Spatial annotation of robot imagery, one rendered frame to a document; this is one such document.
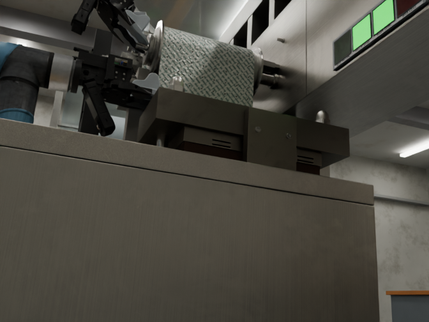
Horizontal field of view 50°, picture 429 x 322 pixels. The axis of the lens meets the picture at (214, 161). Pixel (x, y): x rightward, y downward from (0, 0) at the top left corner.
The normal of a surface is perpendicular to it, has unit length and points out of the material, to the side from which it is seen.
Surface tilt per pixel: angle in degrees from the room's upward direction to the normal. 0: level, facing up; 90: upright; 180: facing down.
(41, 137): 90
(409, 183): 90
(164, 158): 90
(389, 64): 180
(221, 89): 90
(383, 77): 180
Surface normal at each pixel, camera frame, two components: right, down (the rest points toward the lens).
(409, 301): -0.94, -0.15
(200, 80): 0.36, -0.26
